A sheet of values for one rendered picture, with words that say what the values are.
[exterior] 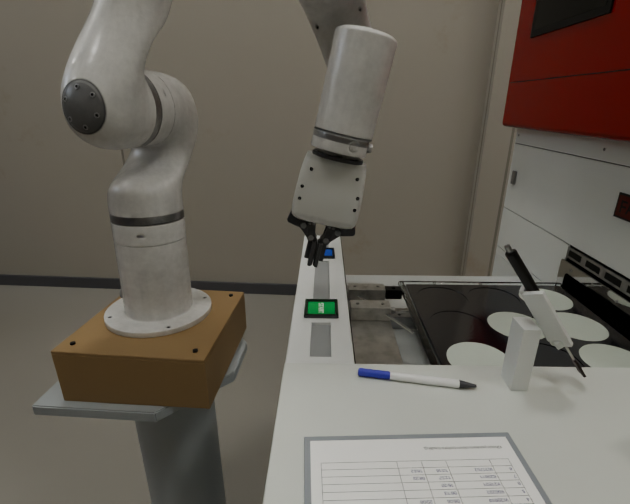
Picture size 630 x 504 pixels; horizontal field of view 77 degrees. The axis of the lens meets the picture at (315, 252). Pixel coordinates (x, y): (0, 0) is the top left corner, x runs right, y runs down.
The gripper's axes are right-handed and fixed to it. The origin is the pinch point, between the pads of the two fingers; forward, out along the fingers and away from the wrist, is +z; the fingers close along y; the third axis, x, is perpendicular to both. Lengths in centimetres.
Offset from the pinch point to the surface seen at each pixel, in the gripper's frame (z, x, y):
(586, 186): -18, -29, -56
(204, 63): -28, -198, 78
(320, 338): 10.3, 8.0, -3.3
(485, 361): 10.1, 5.3, -30.2
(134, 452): 120, -56, 48
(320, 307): 9.5, 0.0, -3.1
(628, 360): 5, 4, -53
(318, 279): 10.4, -13.0, -2.7
